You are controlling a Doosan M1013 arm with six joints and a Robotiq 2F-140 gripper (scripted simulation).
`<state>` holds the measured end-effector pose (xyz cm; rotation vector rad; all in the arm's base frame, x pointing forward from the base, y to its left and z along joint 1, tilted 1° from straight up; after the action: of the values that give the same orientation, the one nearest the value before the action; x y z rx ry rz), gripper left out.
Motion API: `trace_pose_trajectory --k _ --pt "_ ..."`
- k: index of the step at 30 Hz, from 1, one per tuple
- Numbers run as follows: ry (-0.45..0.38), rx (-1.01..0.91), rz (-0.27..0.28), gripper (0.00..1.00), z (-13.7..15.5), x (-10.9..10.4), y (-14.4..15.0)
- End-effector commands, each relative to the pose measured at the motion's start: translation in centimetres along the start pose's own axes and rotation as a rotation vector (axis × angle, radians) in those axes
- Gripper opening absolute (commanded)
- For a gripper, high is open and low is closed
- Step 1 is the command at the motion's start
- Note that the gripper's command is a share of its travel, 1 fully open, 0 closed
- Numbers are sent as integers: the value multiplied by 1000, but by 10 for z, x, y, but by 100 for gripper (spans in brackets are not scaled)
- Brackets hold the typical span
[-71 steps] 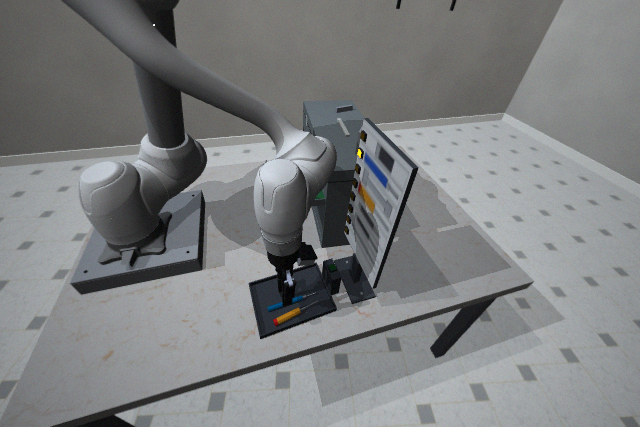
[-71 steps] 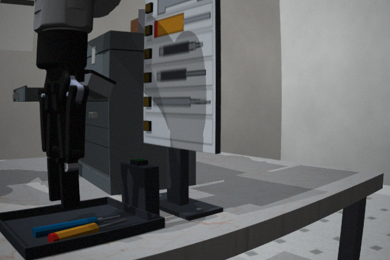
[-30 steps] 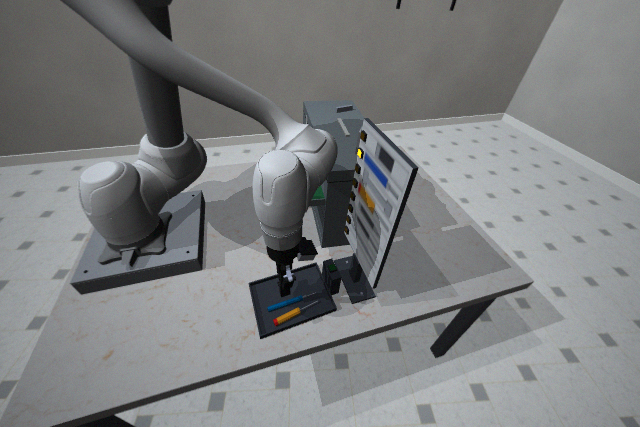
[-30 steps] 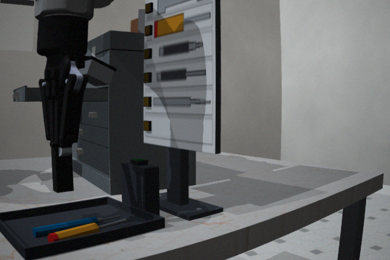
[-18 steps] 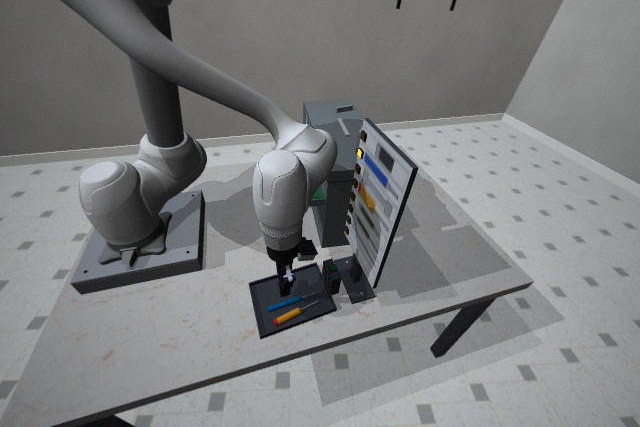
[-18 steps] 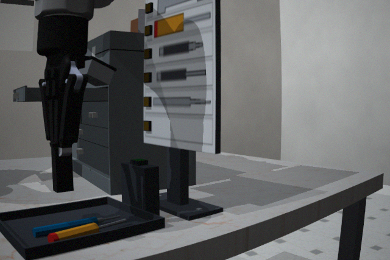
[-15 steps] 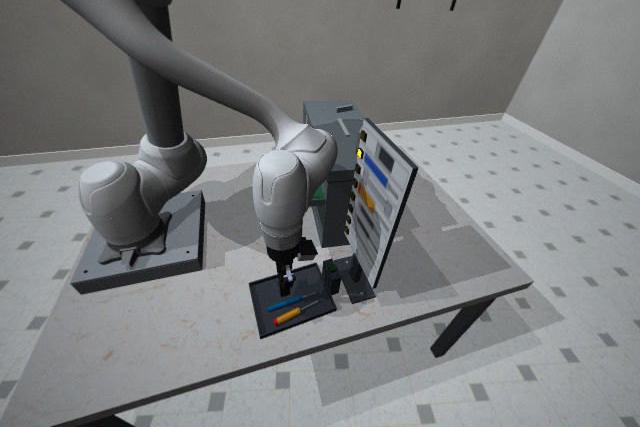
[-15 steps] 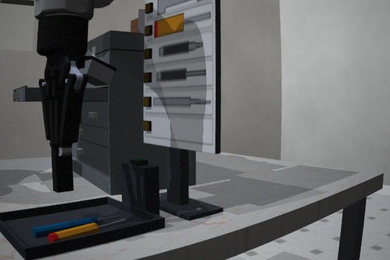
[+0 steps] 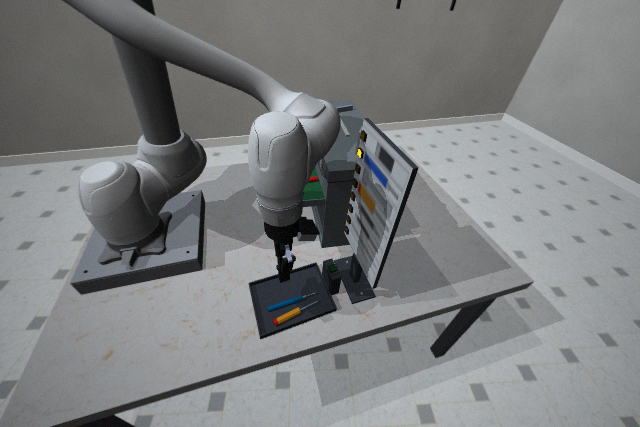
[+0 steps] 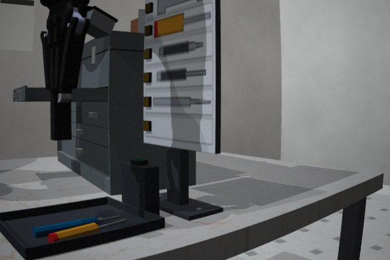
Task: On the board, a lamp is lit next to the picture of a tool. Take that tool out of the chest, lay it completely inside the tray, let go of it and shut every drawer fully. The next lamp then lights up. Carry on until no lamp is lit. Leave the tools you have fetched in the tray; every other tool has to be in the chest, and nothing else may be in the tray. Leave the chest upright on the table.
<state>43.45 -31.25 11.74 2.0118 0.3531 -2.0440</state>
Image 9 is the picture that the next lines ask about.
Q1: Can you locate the orange-handled screwdriver with red end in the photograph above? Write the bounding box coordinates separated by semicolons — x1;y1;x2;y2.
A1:
273;301;318;326

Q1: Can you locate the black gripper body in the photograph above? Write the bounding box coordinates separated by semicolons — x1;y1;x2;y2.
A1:
264;220;299;252

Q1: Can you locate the dark grey drawer chest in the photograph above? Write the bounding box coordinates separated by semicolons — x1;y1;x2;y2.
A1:
303;100;364;248

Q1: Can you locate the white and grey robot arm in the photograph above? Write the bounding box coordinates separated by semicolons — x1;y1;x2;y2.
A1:
63;0;341;267

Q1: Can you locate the blue-handled tool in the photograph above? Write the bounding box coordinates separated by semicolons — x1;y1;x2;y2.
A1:
267;293;316;312

